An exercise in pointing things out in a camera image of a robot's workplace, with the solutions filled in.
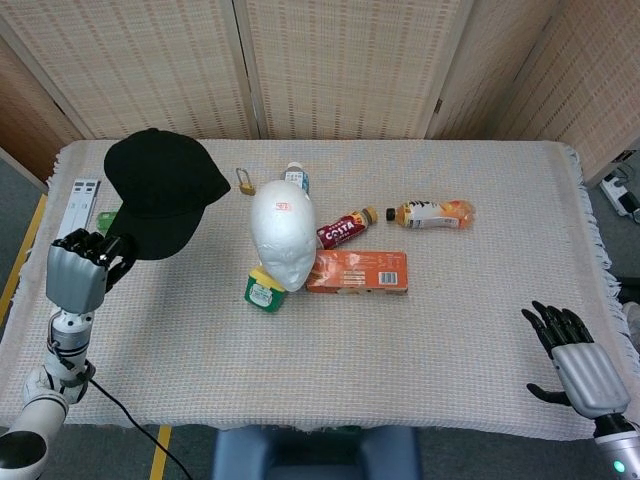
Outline white foam mannequin head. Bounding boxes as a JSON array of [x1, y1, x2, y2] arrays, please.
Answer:
[[249, 179, 318, 293]]

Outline white power strip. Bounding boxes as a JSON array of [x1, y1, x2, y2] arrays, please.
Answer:
[[599, 149, 640, 224], [53, 179, 102, 240]]

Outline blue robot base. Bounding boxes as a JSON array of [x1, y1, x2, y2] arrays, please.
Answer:
[[212, 426, 419, 480]]

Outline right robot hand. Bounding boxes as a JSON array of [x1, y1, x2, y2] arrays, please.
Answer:
[[521, 300, 631, 419]]

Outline clear water bottle blue label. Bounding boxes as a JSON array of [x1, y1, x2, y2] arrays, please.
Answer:
[[280, 160, 311, 196]]

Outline brass padlock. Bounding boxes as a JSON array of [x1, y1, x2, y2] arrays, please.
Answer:
[[235, 167, 256, 197]]

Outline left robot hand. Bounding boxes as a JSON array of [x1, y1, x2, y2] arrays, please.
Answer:
[[45, 228, 136, 315]]

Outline green jar yellow lid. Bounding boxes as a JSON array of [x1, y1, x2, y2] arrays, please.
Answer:
[[243, 266, 288, 315]]

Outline beige woven tablecloth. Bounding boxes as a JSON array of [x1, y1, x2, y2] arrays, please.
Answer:
[[0, 138, 630, 442]]

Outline black baseball cap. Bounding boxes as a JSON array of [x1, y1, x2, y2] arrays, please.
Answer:
[[103, 127, 232, 261]]

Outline Costa coffee bottle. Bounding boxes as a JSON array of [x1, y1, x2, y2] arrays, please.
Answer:
[[316, 206, 378, 251]]

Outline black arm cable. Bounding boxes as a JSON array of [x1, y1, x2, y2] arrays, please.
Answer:
[[47, 312, 194, 480]]

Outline woven folding screen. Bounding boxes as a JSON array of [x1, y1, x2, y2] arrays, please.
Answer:
[[0, 0, 640, 189]]

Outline orange tea bottle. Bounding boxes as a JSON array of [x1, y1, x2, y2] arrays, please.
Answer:
[[385, 199, 476, 232]]

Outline orange cardboard box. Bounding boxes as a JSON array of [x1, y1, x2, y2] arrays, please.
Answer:
[[305, 250, 410, 295]]

